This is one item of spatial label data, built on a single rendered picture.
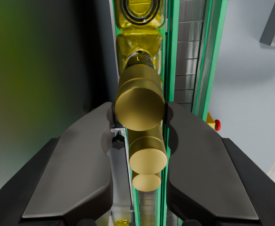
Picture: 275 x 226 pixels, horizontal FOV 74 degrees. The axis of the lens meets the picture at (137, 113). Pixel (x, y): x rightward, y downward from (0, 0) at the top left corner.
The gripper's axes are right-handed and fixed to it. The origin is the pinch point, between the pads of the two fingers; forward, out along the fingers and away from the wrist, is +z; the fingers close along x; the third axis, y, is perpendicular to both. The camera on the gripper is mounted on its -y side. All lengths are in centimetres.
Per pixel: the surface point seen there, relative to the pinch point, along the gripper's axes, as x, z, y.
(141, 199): 0, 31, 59
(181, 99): 10.6, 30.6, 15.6
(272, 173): 137, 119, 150
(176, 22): 5.9, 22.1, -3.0
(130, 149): -0.8, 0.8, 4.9
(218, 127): 26, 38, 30
